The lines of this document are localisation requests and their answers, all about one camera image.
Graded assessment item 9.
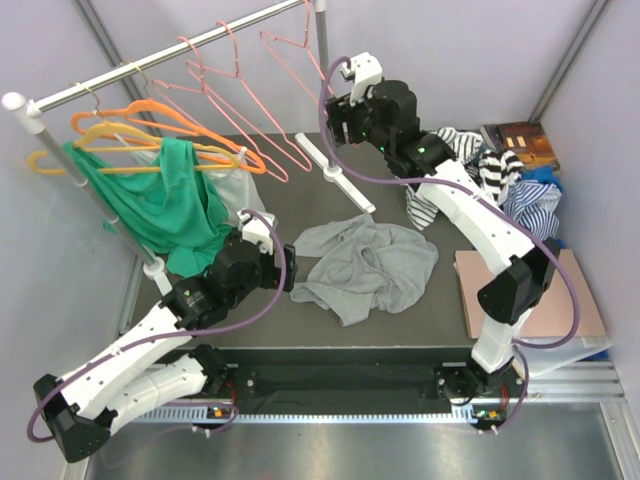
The green tank top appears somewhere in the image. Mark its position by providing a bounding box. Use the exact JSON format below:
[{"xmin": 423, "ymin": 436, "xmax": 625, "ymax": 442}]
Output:
[{"xmin": 63, "ymin": 138, "xmax": 231, "ymax": 277}]

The pink wire hanger left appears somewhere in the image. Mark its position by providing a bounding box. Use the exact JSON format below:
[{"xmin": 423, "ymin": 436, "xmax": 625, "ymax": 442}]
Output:
[{"xmin": 150, "ymin": 35, "xmax": 290, "ymax": 184}]

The orange plastic hanger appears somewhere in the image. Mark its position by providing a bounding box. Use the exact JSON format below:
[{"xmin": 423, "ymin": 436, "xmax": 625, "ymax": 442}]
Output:
[{"xmin": 70, "ymin": 63, "xmax": 268, "ymax": 175}]

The bold black white striped garment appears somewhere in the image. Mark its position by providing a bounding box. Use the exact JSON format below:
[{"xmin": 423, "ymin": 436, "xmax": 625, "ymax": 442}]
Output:
[{"xmin": 465, "ymin": 149, "xmax": 524, "ymax": 206}]

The yellow plastic hanger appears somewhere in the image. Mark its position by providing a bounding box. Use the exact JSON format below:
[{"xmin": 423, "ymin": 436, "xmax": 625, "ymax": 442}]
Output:
[{"xmin": 27, "ymin": 82, "xmax": 241, "ymax": 175}]

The white garment on hanger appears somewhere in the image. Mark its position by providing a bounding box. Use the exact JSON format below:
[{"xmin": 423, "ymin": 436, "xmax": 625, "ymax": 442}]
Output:
[{"xmin": 127, "ymin": 140, "xmax": 264, "ymax": 230}]

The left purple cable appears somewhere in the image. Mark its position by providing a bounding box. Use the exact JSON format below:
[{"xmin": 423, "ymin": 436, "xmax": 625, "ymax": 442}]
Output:
[{"xmin": 27, "ymin": 208, "xmax": 296, "ymax": 441}]

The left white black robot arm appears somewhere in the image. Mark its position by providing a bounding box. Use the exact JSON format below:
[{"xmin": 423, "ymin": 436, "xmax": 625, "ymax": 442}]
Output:
[{"xmin": 33, "ymin": 232, "xmax": 298, "ymax": 463}]

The silver clothes rack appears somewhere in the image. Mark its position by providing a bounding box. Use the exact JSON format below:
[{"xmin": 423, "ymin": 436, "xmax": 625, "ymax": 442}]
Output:
[{"xmin": 0, "ymin": 0, "xmax": 377, "ymax": 296}]

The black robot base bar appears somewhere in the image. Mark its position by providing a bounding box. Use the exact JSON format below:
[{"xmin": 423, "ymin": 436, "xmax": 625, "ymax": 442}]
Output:
[{"xmin": 209, "ymin": 347, "xmax": 496, "ymax": 415}]

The pink wire hanger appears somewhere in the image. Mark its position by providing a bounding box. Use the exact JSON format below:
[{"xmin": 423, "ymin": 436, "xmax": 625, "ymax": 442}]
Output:
[
  {"xmin": 150, "ymin": 35, "xmax": 290, "ymax": 184},
  {"xmin": 185, "ymin": 20, "xmax": 314, "ymax": 172},
  {"xmin": 259, "ymin": 1, "xmax": 324, "ymax": 105}
]

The pink wire hanger right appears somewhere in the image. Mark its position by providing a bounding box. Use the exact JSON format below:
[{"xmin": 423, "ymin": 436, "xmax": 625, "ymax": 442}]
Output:
[{"xmin": 259, "ymin": 1, "xmax": 324, "ymax": 105}]

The book with dark cover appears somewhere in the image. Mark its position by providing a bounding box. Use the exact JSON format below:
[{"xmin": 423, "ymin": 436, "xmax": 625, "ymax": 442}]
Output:
[{"xmin": 480, "ymin": 122, "xmax": 560, "ymax": 171}]

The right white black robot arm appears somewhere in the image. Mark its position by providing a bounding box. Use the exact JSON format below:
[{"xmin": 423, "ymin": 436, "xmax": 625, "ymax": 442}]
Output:
[{"xmin": 319, "ymin": 80, "xmax": 560, "ymax": 396}]

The blue white striped shirt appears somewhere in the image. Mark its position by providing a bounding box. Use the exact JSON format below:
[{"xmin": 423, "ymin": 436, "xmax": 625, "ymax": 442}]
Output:
[{"xmin": 502, "ymin": 180, "xmax": 562, "ymax": 240}]

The grey tank top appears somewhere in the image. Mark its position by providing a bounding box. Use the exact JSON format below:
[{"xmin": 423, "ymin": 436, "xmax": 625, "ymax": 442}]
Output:
[{"xmin": 290, "ymin": 214, "xmax": 439, "ymax": 327}]

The pink wire hanger middle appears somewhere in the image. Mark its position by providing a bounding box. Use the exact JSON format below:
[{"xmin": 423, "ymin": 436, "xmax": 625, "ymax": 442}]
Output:
[{"xmin": 185, "ymin": 20, "xmax": 314, "ymax": 172}]

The grey slotted cable duct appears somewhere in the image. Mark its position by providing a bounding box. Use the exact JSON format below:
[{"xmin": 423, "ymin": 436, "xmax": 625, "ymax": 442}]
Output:
[{"xmin": 134, "ymin": 404, "xmax": 479, "ymax": 425}]

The blue garment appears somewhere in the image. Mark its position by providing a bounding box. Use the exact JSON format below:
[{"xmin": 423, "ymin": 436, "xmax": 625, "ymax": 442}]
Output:
[{"xmin": 521, "ymin": 165, "xmax": 564, "ymax": 192}]

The black white striped shirt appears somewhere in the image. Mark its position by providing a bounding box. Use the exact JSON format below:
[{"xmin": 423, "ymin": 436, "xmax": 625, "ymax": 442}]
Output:
[{"xmin": 406, "ymin": 127, "xmax": 486, "ymax": 231}]

